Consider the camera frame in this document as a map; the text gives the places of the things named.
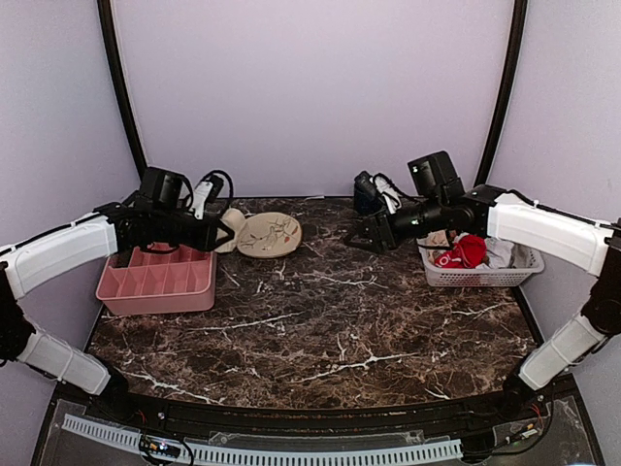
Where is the cream underwear with navy trim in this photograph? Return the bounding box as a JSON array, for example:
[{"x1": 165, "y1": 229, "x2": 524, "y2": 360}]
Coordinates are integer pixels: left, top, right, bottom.
[{"x1": 214, "y1": 208, "x2": 247, "y2": 253}]

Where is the red garment in basket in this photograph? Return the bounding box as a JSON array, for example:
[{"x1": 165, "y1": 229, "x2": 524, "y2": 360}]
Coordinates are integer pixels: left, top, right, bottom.
[{"x1": 434, "y1": 234, "x2": 487, "y2": 269}]

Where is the pink divided organizer box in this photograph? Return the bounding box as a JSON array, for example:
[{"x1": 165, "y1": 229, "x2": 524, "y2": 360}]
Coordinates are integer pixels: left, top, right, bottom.
[{"x1": 96, "y1": 244, "x2": 217, "y2": 316}]

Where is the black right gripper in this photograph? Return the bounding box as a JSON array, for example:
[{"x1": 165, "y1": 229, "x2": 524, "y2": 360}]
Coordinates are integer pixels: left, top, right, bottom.
[{"x1": 344, "y1": 195, "x2": 446, "y2": 253}]

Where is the white garment in basket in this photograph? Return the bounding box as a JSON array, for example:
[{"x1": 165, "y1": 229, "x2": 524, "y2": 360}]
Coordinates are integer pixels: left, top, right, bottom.
[{"x1": 484, "y1": 238, "x2": 514, "y2": 269}]

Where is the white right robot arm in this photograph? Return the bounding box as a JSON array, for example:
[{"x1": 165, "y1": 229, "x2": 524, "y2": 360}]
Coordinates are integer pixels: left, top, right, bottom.
[{"x1": 345, "y1": 184, "x2": 620, "y2": 421}]

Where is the white plastic laundry basket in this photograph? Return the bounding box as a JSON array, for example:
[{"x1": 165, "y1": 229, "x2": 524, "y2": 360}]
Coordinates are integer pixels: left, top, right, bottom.
[{"x1": 417, "y1": 233, "x2": 544, "y2": 287}]

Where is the grey slotted cable duct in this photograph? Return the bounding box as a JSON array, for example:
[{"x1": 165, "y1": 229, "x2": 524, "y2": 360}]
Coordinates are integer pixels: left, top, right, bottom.
[{"x1": 61, "y1": 414, "x2": 464, "y2": 466}]

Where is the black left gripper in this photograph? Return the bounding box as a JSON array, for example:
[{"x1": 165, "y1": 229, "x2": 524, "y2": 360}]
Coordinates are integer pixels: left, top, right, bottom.
[{"x1": 153, "y1": 210, "x2": 234, "y2": 253}]

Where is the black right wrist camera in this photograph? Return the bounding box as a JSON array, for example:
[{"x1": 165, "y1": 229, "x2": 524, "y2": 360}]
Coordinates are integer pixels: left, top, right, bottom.
[{"x1": 408, "y1": 150, "x2": 465, "y2": 203}]

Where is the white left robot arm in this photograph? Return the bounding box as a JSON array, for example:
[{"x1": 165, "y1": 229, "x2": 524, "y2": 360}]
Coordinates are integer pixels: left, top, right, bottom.
[{"x1": 1, "y1": 201, "x2": 234, "y2": 423}]

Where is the bird pattern ceramic plate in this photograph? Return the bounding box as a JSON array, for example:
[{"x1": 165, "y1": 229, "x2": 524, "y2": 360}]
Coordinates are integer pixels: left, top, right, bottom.
[{"x1": 237, "y1": 212, "x2": 303, "y2": 259}]

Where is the dark blue mug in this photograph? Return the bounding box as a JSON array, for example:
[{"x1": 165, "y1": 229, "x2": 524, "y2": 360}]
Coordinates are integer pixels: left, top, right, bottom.
[{"x1": 353, "y1": 189, "x2": 384, "y2": 216}]

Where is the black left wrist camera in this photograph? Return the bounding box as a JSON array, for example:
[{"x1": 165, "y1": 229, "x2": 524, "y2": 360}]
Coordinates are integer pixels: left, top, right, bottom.
[{"x1": 137, "y1": 167, "x2": 186, "y2": 211}]

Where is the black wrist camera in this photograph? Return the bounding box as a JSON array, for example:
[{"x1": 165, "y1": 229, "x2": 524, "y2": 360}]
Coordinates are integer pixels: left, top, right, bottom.
[
  {"x1": 137, "y1": 167, "x2": 186, "y2": 211},
  {"x1": 408, "y1": 150, "x2": 465, "y2": 203}
]

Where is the beige garment in basket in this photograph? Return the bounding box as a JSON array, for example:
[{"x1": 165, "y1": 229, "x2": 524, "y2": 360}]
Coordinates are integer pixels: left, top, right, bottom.
[{"x1": 426, "y1": 230, "x2": 453, "y2": 252}]

